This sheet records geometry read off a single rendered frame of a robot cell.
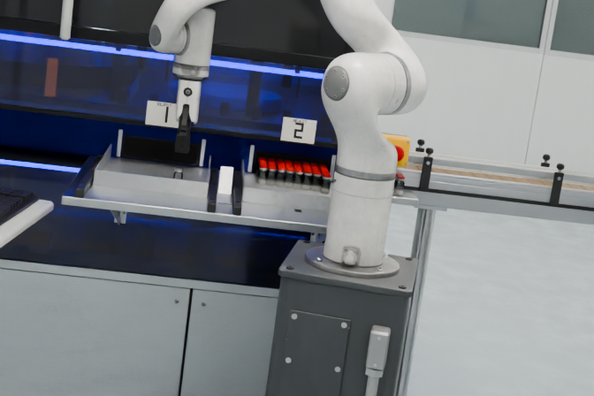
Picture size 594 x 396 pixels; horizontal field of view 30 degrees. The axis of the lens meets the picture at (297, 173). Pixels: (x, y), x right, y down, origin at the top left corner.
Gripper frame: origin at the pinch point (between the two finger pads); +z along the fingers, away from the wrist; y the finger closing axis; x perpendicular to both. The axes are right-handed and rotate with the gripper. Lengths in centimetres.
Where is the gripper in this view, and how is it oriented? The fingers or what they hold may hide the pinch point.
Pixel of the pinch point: (182, 142)
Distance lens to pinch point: 259.8
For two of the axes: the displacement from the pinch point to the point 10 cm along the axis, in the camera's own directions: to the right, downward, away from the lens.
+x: -9.9, -1.1, -0.8
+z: -1.3, 9.8, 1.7
